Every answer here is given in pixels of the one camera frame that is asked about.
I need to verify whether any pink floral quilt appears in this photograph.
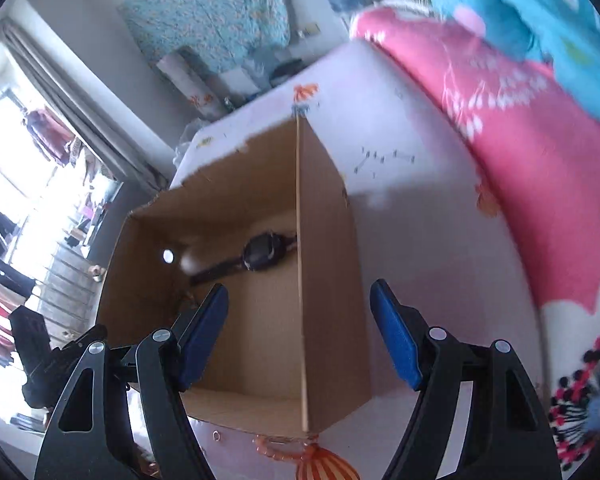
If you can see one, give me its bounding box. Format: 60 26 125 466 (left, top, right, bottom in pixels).
351 8 600 478

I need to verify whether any blue cartoon blanket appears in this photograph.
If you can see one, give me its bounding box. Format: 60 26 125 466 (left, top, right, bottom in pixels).
430 0 600 120

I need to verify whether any black smart watch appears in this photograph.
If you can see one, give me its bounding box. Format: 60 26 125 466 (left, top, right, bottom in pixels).
189 231 298 286

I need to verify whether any grey curtain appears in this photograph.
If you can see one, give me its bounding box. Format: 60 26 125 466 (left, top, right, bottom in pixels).
0 18 168 193

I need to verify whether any rolled floral mat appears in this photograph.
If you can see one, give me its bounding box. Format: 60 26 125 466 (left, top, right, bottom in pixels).
157 51 228 122

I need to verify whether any brown cardboard box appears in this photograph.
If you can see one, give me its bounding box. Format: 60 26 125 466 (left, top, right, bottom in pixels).
97 118 370 439

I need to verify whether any floral teal wall cloth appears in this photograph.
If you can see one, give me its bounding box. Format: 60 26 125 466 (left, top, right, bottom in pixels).
118 0 292 77

